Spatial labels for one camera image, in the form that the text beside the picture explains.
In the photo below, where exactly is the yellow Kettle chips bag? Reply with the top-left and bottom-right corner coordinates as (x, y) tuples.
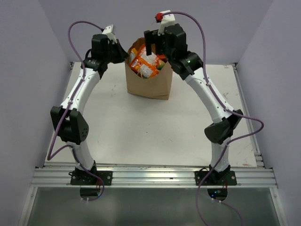
(128, 48), (138, 63)

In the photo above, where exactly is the orange small snack bag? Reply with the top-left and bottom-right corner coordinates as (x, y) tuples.
(129, 44), (165, 79)

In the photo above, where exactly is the brown paper bag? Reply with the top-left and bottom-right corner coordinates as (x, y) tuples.
(125, 37), (173, 100)

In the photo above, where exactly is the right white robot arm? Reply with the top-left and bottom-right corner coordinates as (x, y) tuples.
(144, 24), (242, 185)

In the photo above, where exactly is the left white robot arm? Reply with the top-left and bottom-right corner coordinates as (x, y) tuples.
(50, 33), (128, 185)

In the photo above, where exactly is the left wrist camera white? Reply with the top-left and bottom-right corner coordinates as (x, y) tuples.
(102, 24), (115, 39)

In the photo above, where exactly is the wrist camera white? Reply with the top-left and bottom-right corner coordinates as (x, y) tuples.
(155, 10), (175, 36)
(102, 24), (115, 39)

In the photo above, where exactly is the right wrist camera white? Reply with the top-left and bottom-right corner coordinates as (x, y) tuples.
(155, 10), (175, 36)

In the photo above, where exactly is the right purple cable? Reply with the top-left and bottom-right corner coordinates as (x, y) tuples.
(162, 11), (264, 226)

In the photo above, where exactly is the purple cable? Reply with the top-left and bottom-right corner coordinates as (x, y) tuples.
(162, 11), (264, 226)
(47, 21), (109, 202)

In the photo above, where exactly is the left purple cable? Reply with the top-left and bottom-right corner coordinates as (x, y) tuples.
(47, 21), (109, 202)

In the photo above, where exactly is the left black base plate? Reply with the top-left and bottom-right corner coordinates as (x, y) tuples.
(68, 166), (113, 186)

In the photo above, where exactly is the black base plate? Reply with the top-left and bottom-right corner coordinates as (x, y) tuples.
(194, 166), (238, 186)
(68, 166), (113, 186)

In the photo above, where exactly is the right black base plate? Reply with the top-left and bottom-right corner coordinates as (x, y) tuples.
(194, 166), (238, 186)

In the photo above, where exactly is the aluminium front rail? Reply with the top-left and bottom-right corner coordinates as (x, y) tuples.
(31, 163), (277, 188)

